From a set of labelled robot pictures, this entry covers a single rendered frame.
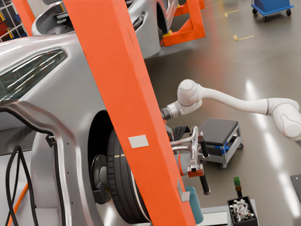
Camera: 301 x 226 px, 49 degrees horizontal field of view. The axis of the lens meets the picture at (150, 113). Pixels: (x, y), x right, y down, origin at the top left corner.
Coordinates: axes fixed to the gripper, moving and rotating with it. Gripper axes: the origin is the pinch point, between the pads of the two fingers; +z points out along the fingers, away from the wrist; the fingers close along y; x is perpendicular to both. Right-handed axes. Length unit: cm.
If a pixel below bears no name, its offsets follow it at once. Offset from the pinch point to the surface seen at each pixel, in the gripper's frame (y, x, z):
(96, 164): 10.1, -21.0, 33.7
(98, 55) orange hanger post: -57, 69, 8
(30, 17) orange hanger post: 435, 7, 71
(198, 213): -26, -62, -13
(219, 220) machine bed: 2, -113, -33
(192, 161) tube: -28.7, -17.7, -19.0
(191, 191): -24, -44, -14
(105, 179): 4.1, -30.2, 32.4
